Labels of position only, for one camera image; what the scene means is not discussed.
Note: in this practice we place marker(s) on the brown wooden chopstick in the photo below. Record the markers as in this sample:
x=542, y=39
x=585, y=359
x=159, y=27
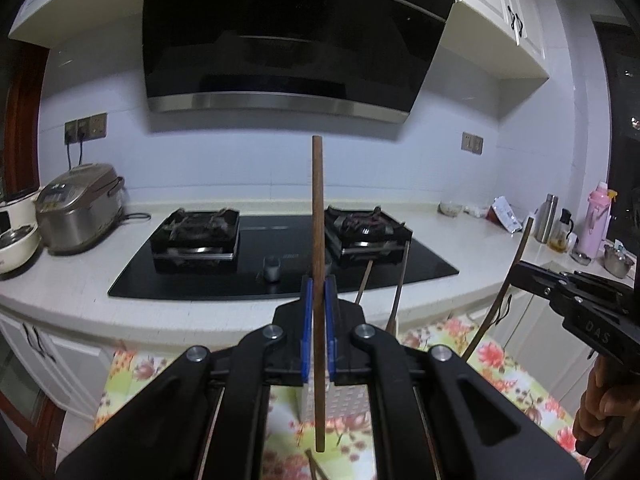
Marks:
x=480, y=330
x=317, y=210

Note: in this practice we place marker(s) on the floral plastic tablecloth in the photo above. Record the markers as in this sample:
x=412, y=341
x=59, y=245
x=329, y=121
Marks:
x=500, y=375

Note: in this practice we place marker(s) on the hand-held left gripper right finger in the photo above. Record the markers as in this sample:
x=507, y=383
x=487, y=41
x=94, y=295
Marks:
x=330, y=330

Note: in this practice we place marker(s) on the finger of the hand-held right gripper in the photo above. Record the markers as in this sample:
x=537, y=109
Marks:
x=532, y=277

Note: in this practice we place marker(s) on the beige speckled countertop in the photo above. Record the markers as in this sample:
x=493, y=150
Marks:
x=75, y=285

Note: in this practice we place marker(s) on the white base cabinets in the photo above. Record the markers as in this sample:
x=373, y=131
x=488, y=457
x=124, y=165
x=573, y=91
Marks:
x=75, y=360

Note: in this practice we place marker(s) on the steel cooking pot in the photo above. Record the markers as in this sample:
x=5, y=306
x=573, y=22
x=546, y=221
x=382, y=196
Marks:
x=617, y=260

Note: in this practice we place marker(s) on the white electric pot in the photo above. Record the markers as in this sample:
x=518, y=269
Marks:
x=17, y=250

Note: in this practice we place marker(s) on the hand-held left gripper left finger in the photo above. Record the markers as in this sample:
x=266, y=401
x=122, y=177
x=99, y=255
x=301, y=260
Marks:
x=308, y=330

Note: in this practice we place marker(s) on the person's right hand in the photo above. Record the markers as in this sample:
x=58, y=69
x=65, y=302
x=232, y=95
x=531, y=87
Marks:
x=595, y=400

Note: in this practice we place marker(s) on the pink thermos flask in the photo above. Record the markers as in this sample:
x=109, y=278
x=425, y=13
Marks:
x=597, y=225

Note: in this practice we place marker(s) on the bronze wall socket strip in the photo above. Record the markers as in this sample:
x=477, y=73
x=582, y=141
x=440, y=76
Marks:
x=92, y=126

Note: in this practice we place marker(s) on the small ceramic bowl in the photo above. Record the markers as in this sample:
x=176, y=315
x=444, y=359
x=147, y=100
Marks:
x=450, y=208

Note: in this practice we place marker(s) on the small steel bowl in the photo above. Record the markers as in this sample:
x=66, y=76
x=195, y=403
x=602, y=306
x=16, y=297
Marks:
x=580, y=258

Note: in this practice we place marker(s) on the cream perforated utensil basket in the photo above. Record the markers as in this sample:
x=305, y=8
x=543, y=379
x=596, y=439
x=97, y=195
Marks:
x=345, y=400

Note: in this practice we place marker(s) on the glass oil bottle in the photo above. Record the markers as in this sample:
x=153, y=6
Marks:
x=562, y=232

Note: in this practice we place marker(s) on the red wooden glass door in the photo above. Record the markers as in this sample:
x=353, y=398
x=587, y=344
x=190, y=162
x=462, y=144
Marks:
x=22, y=110

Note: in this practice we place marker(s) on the silver rice cooker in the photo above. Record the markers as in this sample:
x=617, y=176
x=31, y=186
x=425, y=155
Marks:
x=80, y=210

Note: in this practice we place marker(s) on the steel thermos bottle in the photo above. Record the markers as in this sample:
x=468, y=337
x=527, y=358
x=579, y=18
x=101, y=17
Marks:
x=546, y=217

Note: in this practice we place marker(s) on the bronze wall socket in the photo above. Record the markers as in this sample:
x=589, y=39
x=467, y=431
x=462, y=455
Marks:
x=472, y=143

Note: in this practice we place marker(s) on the white printed packet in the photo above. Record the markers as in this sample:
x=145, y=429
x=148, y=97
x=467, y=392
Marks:
x=505, y=215

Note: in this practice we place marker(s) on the black glass range hood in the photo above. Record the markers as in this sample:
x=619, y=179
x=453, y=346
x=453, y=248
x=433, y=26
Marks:
x=290, y=35

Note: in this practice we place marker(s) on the dark window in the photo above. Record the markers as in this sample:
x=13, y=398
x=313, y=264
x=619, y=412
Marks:
x=622, y=110

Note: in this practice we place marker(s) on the black stove burner grate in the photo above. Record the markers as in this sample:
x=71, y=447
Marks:
x=367, y=232
x=197, y=235

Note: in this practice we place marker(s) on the small white garlic bulbs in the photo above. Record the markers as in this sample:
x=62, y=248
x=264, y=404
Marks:
x=476, y=211

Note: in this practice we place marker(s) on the black glass gas cooktop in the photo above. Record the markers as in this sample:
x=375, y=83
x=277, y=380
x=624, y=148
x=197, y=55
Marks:
x=280, y=235

